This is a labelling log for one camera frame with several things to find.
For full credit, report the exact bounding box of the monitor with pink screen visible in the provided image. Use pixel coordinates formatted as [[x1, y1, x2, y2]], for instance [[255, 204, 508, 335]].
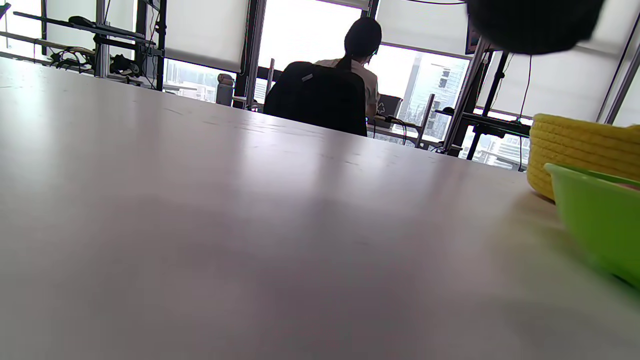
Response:
[[465, 20, 493, 56]]

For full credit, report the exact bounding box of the green plastic bowl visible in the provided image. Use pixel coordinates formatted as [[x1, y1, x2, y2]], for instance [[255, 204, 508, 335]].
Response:
[[544, 162, 640, 290]]

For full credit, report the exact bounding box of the grey water bottle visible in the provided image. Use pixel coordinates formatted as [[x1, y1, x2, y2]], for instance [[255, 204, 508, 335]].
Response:
[[216, 73, 236, 107]]

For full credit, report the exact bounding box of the black shelf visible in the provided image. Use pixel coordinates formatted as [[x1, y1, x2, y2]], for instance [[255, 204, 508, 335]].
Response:
[[435, 106, 532, 138]]

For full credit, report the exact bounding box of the black equipment rack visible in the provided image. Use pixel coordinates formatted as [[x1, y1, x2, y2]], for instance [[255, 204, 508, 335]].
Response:
[[0, 0, 168, 92]]

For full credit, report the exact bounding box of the dark laptop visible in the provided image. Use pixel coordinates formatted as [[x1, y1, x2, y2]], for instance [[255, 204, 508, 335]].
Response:
[[372, 94, 404, 123]]

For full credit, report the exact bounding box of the yellow plastic bowl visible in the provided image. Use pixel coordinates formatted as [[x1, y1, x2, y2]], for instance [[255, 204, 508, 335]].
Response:
[[526, 113, 640, 202]]

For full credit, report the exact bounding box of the aluminium frame post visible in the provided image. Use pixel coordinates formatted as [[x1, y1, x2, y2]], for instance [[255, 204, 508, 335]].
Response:
[[440, 40, 493, 157], [234, 0, 268, 108]]

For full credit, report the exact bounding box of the person's left hand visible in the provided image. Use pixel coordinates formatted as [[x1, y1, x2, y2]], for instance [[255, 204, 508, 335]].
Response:
[[465, 0, 606, 56]]

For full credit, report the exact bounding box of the white desk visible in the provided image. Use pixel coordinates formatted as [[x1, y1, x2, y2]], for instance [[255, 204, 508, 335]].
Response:
[[367, 92, 443, 151]]

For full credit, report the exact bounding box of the black tripod stand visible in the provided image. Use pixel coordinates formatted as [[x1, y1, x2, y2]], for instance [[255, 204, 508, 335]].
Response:
[[465, 50, 511, 162]]

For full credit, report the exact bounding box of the black mesh office chair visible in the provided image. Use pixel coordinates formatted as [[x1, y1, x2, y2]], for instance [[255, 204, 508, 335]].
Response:
[[263, 61, 369, 137]]

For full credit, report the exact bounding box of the white roller blind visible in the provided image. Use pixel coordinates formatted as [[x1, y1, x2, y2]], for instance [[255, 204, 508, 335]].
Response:
[[477, 0, 640, 126], [376, 0, 473, 59], [165, 0, 250, 74]]

